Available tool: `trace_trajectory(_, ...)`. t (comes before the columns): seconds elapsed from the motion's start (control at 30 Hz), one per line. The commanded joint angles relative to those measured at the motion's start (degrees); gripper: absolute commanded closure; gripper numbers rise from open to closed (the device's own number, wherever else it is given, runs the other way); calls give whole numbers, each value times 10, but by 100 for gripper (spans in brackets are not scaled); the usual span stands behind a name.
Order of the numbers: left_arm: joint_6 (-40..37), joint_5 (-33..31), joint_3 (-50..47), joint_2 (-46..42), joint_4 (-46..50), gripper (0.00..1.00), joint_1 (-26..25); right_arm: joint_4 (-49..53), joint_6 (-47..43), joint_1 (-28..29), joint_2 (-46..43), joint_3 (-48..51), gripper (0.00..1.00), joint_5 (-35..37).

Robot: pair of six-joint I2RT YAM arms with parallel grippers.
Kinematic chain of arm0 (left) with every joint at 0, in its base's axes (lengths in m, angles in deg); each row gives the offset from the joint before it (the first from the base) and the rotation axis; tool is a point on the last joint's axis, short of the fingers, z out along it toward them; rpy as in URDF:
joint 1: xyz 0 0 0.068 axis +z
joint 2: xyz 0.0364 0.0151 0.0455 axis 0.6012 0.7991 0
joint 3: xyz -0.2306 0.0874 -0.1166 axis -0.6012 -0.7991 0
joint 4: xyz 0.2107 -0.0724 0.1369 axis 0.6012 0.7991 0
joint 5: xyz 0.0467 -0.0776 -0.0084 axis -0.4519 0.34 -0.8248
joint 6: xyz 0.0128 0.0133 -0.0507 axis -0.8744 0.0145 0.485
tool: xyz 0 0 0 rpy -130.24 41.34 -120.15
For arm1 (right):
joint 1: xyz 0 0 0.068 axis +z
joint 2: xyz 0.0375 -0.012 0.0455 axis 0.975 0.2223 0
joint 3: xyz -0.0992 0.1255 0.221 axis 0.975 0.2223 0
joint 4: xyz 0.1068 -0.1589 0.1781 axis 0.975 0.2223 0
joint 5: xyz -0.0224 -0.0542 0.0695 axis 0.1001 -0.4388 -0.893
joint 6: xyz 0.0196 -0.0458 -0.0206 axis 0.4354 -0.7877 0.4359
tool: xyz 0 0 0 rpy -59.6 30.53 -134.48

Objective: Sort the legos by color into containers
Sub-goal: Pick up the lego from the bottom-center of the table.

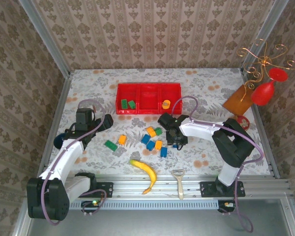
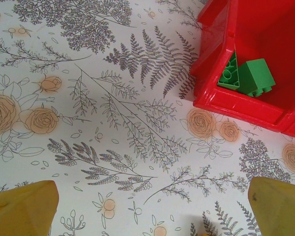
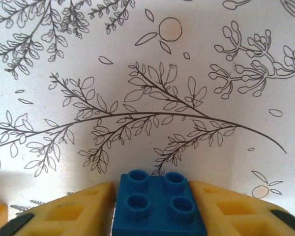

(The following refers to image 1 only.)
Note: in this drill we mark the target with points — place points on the dark blue round object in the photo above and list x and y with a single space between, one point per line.
58 142

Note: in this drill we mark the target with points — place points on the red plastic wine glass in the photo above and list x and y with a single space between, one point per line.
261 94

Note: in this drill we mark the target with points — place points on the white floral tablecloth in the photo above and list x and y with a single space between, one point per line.
199 81

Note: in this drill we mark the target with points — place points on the green lego brick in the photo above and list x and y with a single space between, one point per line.
110 145
131 104
124 104
158 131

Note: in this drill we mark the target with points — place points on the yellow banana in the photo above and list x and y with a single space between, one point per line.
150 172

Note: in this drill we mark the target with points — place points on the aluminium side rail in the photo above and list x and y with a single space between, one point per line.
263 127
57 115

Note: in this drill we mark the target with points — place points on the aluminium frame post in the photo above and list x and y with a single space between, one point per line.
263 37
45 39

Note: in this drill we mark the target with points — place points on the yellow lego brick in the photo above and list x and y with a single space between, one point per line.
151 131
122 139
166 104
158 145

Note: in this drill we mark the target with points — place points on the aluminium mounting rail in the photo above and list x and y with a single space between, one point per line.
127 186

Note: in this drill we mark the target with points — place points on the beige vegetable peeler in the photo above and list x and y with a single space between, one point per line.
180 186

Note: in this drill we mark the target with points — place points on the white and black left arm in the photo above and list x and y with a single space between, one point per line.
49 199

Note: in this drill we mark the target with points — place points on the small black connector module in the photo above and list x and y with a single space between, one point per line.
226 206
92 206

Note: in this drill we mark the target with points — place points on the blue lego brick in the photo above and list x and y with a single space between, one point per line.
164 152
151 145
145 138
175 147

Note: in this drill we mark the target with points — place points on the round red floral tin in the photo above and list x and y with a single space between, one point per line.
243 123

